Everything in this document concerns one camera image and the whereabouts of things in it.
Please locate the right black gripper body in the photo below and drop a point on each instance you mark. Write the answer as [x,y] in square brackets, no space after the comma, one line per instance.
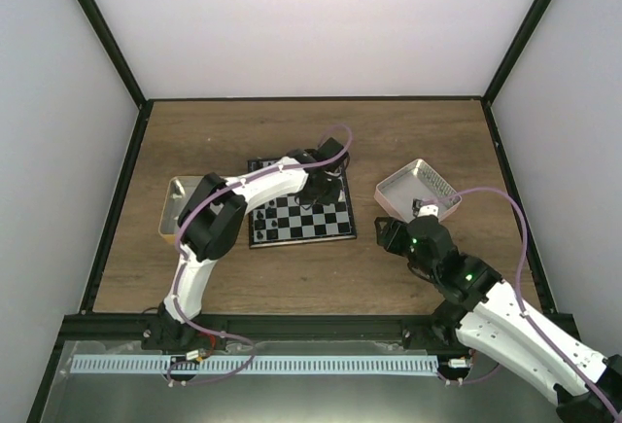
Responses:
[395,232]

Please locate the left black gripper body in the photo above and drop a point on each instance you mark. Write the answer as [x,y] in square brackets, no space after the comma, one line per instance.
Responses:
[322,193]

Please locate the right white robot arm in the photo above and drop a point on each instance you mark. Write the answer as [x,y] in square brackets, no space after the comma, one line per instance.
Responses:
[483,312]

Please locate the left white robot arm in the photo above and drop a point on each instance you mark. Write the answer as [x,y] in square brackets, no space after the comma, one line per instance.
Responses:
[209,224]

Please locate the black and silver chessboard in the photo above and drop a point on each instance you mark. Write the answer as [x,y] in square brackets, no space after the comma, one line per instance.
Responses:
[298,224]

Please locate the pink embossed metal tin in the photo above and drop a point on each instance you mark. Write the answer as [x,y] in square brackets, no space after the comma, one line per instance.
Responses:
[416,180]

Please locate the gold metal tin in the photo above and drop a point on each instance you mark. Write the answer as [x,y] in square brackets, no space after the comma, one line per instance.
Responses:
[168,222]

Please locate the metal sheet cover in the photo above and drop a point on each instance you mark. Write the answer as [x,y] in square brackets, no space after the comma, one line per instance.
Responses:
[492,396]

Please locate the light blue slotted strip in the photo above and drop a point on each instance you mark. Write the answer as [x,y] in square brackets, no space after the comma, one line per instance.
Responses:
[262,365]

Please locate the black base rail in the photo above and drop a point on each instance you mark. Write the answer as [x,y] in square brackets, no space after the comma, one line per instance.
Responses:
[409,332]

